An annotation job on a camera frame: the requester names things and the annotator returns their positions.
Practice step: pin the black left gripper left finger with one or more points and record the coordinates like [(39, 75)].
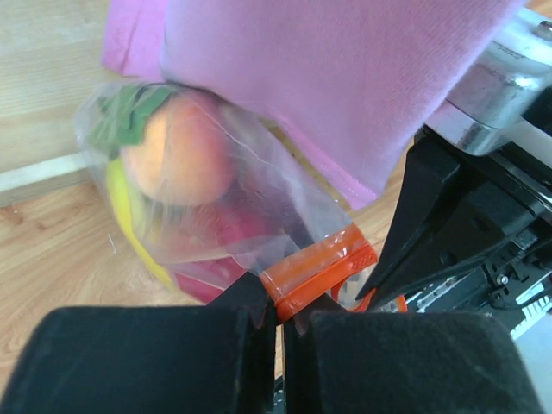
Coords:
[(216, 358)]

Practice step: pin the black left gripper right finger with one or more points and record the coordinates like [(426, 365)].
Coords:
[(338, 361)]

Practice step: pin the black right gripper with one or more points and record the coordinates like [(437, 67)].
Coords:
[(459, 214)]

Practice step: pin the clear zip top bag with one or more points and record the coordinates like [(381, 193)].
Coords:
[(320, 251)]

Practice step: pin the red fake apple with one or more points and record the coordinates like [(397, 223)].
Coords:
[(237, 234)]

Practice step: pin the orange fake peach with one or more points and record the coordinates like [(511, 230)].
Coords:
[(184, 157)]

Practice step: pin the yellow fake banana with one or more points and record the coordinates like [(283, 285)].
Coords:
[(118, 195)]

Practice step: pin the green fake lettuce leaf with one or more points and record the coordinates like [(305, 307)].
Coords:
[(123, 115)]

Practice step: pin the pink shirt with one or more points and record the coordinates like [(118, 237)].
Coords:
[(349, 82)]

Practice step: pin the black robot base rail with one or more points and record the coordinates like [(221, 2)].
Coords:
[(518, 305)]

